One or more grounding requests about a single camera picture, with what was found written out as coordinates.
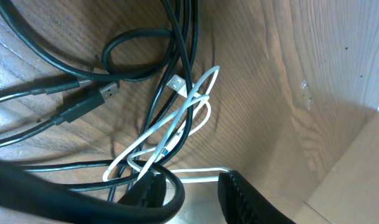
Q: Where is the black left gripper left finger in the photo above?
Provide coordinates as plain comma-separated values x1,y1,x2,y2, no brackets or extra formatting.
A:
118,171,167,208

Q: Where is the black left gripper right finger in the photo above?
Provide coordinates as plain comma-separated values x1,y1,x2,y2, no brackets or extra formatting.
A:
218,170,294,224

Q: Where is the black USB cable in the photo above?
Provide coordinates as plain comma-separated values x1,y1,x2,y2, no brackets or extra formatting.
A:
0,0,200,203

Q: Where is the white USB cable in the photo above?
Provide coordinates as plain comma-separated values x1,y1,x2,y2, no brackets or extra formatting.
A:
101,65,232,184

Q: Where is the black left camera cable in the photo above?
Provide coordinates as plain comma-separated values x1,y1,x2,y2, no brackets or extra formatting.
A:
0,155,186,224

